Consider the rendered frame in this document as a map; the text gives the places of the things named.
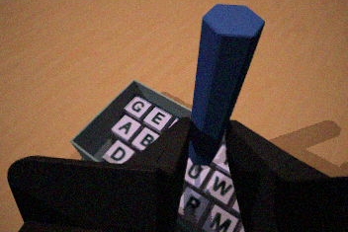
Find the blue stylus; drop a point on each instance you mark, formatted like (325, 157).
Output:
(229, 37)

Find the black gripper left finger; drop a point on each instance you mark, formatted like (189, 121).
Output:
(142, 193)

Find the grey keyboard with white letter keys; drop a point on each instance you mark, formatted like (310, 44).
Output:
(130, 122)

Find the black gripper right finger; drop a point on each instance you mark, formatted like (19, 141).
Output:
(277, 192)

